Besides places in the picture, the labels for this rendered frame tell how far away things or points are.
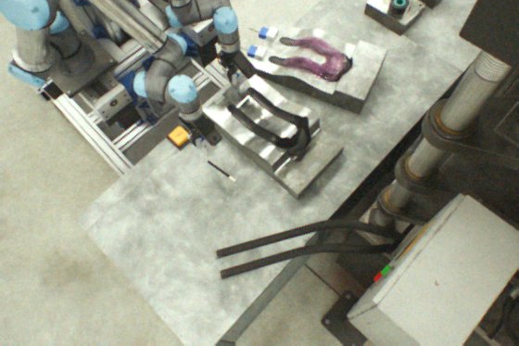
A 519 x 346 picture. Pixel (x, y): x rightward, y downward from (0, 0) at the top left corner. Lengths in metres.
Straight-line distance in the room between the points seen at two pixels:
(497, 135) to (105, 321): 2.07
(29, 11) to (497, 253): 1.14
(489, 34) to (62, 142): 2.60
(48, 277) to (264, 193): 1.47
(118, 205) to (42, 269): 1.07
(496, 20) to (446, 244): 0.44
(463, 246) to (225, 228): 0.90
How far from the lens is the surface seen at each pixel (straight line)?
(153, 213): 1.67
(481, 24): 0.68
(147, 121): 2.50
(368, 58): 1.80
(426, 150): 1.04
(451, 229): 0.94
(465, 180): 1.19
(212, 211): 1.61
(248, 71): 1.58
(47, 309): 2.65
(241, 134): 1.63
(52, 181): 2.86
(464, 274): 0.93
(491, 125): 0.98
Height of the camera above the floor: 2.32
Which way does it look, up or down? 65 degrees down
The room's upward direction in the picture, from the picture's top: 9 degrees counter-clockwise
